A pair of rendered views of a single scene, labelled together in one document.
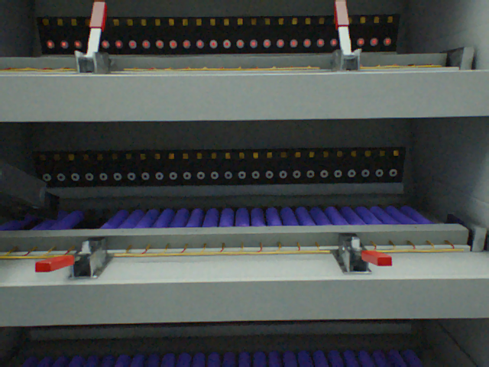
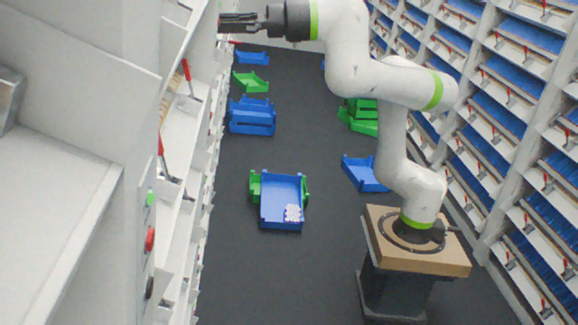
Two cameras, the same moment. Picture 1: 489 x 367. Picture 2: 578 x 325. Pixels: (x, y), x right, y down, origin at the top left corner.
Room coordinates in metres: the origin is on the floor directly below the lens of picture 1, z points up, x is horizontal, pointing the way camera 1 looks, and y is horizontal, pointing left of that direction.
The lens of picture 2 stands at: (0.25, 1.34, 1.29)
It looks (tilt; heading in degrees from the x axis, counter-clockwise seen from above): 28 degrees down; 262
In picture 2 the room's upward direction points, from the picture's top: 10 degrees clockwise
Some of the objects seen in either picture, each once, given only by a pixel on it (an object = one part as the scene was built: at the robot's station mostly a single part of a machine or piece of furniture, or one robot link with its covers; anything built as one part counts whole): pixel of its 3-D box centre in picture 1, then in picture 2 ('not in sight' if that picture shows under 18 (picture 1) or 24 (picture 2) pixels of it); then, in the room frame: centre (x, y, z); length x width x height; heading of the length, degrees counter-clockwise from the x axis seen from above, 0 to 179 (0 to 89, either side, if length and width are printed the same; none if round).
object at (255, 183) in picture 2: not in sight; (278, 188); (-0.01, -0.73, 0.04); 0.30 x 0.20 x 0.08; 1
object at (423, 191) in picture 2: not in sight; (420, 195); (-0.44, -0.04, 0.49); 0.16 x 0.13 x 0.19; 127
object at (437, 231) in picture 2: not in sight; (428, 227); (-0.50, -0.02, 0.36); 0.26 x 0.15 x 0.06; 176
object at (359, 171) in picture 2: not in sight; (366, 172); (-0.55, -1.01, 0.04); 0.30 x 0.20 x 0.08; 102
